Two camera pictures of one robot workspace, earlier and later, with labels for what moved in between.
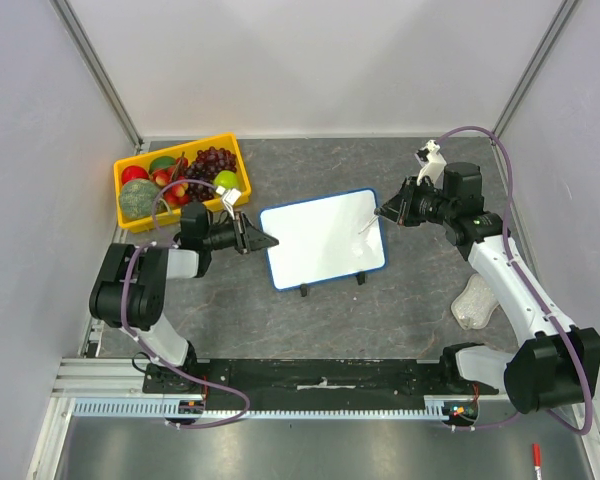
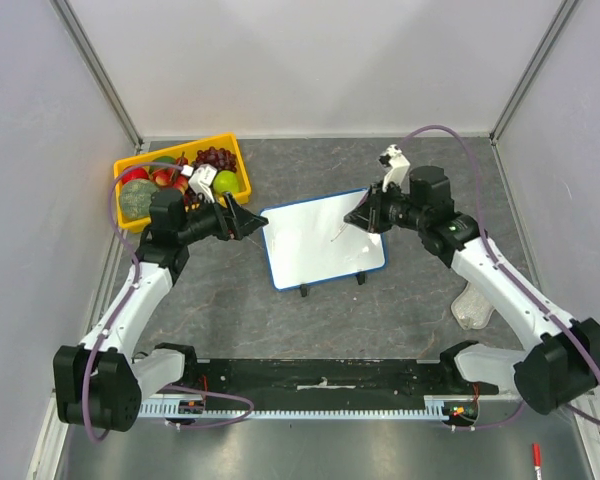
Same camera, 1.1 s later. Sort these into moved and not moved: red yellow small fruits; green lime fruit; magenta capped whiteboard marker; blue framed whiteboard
Moved: magenta capped whiteboard marker
Not moved: green lime fruit; blue framed whiteboard; red yellow small fruits
